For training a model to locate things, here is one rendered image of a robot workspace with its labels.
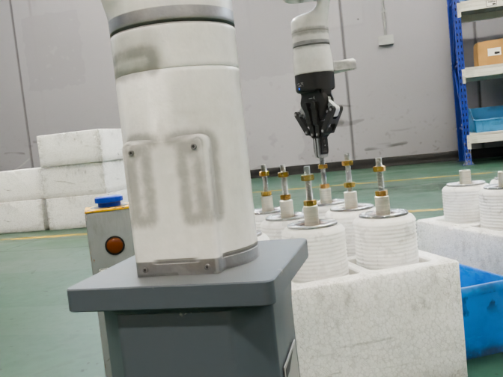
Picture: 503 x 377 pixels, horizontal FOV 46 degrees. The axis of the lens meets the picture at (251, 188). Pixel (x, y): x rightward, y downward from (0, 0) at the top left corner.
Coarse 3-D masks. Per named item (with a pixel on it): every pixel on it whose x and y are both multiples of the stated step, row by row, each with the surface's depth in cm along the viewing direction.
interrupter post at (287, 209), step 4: (280, 200) 100; (284, 200) 100; (288, 200) 100; (292, 200) 100; (280, 204) 100; (284, 204) 100; (288, 204) 100; (292, 204) 100; (280, 208) 101; (284, 208) 100; (288, 208) 100; (292, 208) 100; (284, 212) 100; (288, 212) 100; (292, 212) 100; (284, 216) 100; (288, 216) 100; (292, 216) 100
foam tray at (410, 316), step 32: (352, 256) 98; (320, 288) 82; (352, 288) 83; (384, 288) 84; (416, 288) 86; (448, 288) 87; (320, 320) 82; (352, 320) 83; (384, 320) 85; (416, 320) 86; (448, 320) 87; (320, 352) 82; (352, 352) 84; (384, 352) 85; (416, 352) 86; (448, 352) 88
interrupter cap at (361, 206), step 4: (344, 204) 107; (360, 204) 105; (364, 204) 105; (368, 204) 105; (372, 204) 103; (332, 208) 105; (336, 208) 104; (340, 208) 104; (344, 208) 105; (356, 208) 101; (360, 208) 100; (364, 208) 100; (368, 208) 101
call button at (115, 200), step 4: (100, 196) 86; (104, 196) 85; (108, 196) 84; (112, 196) 84; (116, 196) 84; (120, 196) 85; (96, 200) 84; (100, 200) 84; (104, 200) 84; (108, 200) 84; (112, 200) 84; (116, 200) 84; (120, 200) 85; (100, 204) 85; (104, 204) 84; (108, 204) 84; (112, 204) 84; (116, 204) 85; (120, 204) 86
